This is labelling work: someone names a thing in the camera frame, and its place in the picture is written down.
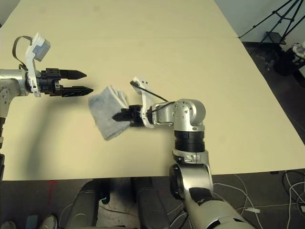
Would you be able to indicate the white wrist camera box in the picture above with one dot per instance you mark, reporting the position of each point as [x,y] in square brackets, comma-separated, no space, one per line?
[32,64]
[145,95]

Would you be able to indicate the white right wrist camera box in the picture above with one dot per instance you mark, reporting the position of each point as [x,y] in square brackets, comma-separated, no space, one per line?
[145,95]

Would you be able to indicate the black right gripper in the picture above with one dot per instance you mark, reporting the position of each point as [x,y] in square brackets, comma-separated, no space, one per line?
[136,115]

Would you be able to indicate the grey sneaker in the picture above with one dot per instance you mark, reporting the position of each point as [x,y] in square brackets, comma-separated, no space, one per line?
[48,221]
[7,225]

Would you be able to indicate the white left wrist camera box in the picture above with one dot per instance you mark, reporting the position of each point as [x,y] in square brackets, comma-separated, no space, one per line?
[32,64]

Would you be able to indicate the white object on bag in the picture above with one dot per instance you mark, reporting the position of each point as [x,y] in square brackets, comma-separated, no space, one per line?
[299,48]

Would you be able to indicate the black tripod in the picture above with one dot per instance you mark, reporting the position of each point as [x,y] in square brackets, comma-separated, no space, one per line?
[262,21]

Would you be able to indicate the blue object on floor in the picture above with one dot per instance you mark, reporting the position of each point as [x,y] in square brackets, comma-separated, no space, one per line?
[32,221]

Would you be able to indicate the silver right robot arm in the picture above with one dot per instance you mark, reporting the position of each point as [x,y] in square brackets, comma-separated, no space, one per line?
[188,112]

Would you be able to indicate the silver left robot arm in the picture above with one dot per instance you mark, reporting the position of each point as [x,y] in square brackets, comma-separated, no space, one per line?
[12,81]

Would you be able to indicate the blue fluffy rag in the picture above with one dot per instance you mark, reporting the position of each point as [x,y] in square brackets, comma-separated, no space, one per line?
[104,114]

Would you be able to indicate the white power adapter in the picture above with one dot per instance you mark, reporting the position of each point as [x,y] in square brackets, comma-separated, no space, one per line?
[253,210]

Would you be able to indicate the black post under table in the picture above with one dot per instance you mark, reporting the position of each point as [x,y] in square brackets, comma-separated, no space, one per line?
[105,190]

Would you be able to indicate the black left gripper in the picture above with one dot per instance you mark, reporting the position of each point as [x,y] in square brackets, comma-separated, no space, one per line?
[48,77]

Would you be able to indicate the black bag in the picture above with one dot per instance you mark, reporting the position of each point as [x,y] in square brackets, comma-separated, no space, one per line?
[286,63]

